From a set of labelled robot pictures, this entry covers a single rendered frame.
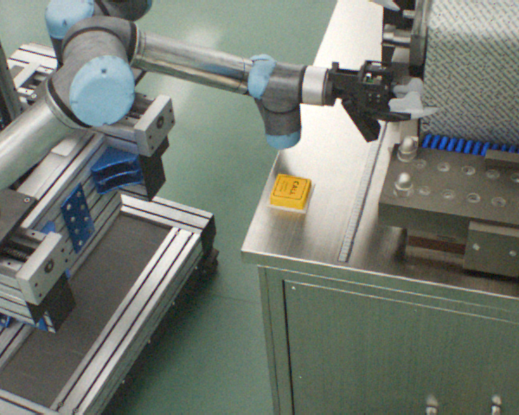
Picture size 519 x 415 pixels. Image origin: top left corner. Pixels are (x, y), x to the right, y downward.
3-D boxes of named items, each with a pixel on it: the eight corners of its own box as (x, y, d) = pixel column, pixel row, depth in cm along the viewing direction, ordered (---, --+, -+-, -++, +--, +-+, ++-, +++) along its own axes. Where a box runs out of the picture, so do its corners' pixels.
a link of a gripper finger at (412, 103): (438, 99, 166) (388, 92, 168) (436, 124, 170) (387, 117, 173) (441, 88, 168) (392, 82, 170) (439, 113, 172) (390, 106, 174)
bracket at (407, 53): (389, 135, 196) (394, 15, 174) (419, 139, 195) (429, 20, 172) (385, 150, 193) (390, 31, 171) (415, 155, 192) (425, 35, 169)
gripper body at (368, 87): (388, 87, 166) (323, 79, 169) (387, 123, 173) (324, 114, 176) (396, 61, 171) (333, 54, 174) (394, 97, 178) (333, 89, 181)
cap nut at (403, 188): (394, 183, 168) (396, 165, 165) (414, 186, 168) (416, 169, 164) (391, 197, 166) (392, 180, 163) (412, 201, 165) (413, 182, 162)
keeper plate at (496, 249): (464, 260, 170) (470, 220, 162) (519, 269, 168) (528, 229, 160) (462, 270, 169) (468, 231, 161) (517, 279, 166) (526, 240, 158)
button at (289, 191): (278, 181, 189) (278, 173, 187) (311, 186, 187) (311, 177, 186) (269, 205, 185) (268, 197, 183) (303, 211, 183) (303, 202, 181)
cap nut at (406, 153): (399, 147, 175) (400, 130, 171) (418, 150, 174) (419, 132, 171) (395, 161, 172) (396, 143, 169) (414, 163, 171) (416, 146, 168)
